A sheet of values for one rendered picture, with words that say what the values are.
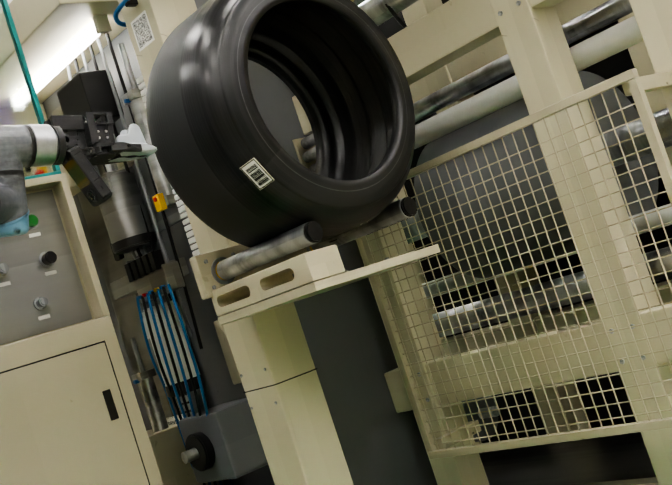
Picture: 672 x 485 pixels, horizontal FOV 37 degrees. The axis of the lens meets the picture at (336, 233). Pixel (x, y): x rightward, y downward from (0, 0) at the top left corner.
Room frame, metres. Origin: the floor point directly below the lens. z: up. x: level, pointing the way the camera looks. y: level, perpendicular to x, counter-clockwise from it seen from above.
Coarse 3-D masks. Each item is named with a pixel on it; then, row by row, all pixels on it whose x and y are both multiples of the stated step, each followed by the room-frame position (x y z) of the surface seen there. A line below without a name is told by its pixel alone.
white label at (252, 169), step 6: (252, 162) 1.92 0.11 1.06; (258, 162) 1.92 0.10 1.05; (240, 168) 1.94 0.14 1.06; (246, 168) 1.94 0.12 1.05; (252, 168) 1.93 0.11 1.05; (258, 168) 1.93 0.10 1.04; (246, 174) 1.94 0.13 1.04; (252, 174) 1.94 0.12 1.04; (258, 174) 1.94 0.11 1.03; (264, 174) 1.94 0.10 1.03; (252, 180) 1.95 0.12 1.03; (258, 180) 1.95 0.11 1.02; (264, 180) 1.94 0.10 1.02; (270, 180) 1.94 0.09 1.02; (258, 186) 1.95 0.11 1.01; (264, 186) 1.95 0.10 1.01
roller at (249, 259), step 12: (300, 228) 2.00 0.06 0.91; (312, 228) 2.00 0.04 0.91; (276, 240) 2.06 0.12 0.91; (288, 240) 2.03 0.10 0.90; (300, 240) 2.01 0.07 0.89; (312, 240) 1.99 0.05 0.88; (240, 252) 2.18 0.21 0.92; (252, 252) 2.13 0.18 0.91; (264, 252) 2.10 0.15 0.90; (276, 252) 2.07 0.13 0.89; (288, 252) 2.06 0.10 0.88; (216, 264) 2.25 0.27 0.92; (228, 264) 2.20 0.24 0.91; (240, 264) 2.17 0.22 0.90; (252, 264) 2.15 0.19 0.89; (264, 264) 2.15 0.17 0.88; (228, 276) 2.23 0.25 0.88
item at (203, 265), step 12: (216, 252) 2.26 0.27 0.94; (228, 252) 2.28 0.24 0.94; (300, 252) 2.41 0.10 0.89; (192, 264) 2.23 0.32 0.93; (204, 264) 2.23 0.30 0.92; (204, 276) 2.23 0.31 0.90; (216, 276) 2.24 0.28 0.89; (240, 276) 2.29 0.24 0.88; (204, 288) 2.22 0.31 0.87; (216, 288) 2.24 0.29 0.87
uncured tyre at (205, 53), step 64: (256, 0) 2.01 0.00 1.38; (320, 0) 2.12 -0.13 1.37; (192, 64) 1.95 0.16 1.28; (320, 64) 2.41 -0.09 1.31; (384, 64) 2.22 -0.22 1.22; (192, 128) 1.96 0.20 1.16; (256, 128) 1.94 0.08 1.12; (320, 128) 2.42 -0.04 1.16; (384, 128) 2.35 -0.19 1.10; (192, 192) 2.06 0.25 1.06; (256, 192) 1.97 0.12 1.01; (320, 192) 2.01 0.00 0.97; (384, 192) 2.13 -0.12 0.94
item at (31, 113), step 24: (0, 0) 2.49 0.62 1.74; (0, 24) 2.47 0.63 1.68; (0, 48) 2.46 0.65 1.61; (0, 72) 2.45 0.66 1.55; (24, 72) 2.49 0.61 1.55; (0, 96) 2.44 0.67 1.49; (24, 96) 2.48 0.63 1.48; (0, 120) 2.42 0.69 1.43; (24, 120) 2.46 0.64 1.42; (24, 168) 2.44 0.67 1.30; (48, 168) 2.48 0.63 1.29
